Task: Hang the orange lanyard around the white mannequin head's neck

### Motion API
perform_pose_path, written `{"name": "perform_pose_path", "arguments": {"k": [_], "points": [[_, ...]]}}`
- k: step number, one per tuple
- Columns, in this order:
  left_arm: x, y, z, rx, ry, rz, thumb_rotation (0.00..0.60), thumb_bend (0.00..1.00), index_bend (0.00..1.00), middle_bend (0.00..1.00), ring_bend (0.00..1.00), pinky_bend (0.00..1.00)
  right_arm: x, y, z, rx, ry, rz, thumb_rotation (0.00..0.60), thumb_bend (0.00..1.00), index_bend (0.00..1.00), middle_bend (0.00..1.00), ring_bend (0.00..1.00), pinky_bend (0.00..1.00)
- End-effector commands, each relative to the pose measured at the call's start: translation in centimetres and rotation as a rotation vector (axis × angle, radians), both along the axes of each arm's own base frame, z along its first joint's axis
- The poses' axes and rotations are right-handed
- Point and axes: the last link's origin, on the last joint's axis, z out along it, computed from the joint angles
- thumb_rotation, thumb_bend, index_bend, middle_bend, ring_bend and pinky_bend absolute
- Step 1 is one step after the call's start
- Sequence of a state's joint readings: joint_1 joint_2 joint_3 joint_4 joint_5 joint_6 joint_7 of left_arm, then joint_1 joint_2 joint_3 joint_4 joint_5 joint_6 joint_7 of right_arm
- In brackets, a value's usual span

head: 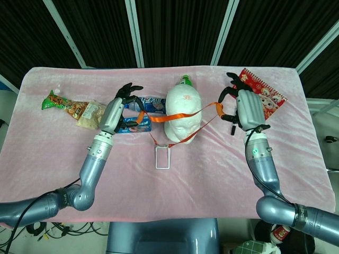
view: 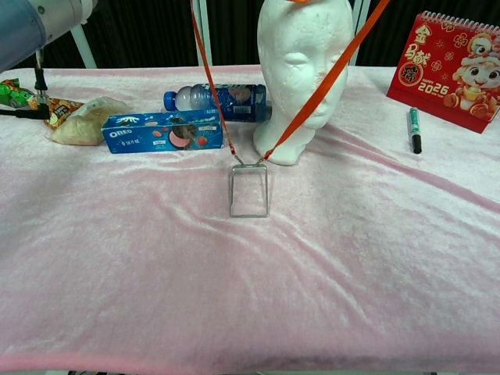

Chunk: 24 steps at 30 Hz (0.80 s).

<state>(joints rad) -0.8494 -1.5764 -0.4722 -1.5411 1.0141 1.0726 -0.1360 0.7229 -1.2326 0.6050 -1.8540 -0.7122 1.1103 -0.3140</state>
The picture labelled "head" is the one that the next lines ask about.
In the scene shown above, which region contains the black floor cable tangle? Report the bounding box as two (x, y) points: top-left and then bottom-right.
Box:
(25, 221), (109, 241)

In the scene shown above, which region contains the blue drink bottle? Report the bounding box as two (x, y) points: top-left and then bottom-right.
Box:
(123, 96), (167, 114)

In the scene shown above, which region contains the clear bag of pale snacks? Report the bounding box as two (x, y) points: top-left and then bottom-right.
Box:
(76, 101), (108, 130)

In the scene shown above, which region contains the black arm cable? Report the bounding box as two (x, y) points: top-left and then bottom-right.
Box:
(245, 124), (295, 206)
(0, 178), (82, 254)

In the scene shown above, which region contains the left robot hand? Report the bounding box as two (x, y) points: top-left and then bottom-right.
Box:
(99, 83), (145, 135)

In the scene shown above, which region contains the white foam mannequin head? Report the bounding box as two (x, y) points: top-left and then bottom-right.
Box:
(163, 84), (204, 145)

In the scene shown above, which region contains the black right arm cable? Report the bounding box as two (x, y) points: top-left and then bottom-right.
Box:
(245, 124), (295, 206)

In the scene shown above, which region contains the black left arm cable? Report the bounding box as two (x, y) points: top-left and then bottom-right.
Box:
(0, 178), (82, 254)

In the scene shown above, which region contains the orange lanyard strap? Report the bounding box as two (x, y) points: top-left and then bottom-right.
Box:
(136, 102), (226, 149)

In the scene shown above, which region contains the black pleated curtain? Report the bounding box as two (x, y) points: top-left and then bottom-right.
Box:
(0, 0), (339, 98)

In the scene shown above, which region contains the white frame post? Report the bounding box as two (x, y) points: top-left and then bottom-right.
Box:
(296, 18), (339, 74)
(0, 74), (20, 93)
(42, 0), (88, 69)
(124, 0), (146, 68)
(211, 0), (240, 66)

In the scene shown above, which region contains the green white checked box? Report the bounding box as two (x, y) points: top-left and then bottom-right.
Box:
(233, 239), (281, 254)

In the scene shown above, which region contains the blue grey robot torso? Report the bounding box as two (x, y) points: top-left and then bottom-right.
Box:
(105, 218), (220, 254)

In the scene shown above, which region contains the pink velvet tablecloth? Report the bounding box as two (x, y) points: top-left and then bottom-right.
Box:
(0, 66), (336, 228)

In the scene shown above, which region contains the green orange snack bag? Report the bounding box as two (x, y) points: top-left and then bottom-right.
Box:
(40, 89), (90, 120)

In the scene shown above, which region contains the red 2026 desk calendar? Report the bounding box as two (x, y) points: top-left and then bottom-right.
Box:
(229, 68), (288, 122)

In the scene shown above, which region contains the green capped bottle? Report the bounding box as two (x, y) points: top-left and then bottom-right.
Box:
(176, 75), (193, 88)

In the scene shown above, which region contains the red labelled cup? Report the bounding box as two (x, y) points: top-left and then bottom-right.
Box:
(271, 224), (291, 244)

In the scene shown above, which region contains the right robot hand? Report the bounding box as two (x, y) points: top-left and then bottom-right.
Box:
(217, 72), (271, 132)

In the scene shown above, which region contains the silver badge holder frame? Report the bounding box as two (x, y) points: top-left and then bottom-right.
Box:
(155, 144), (170, 169)

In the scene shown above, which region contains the blue Oreo cookie box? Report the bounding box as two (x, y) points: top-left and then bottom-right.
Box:
(116, 115), (153, 134)

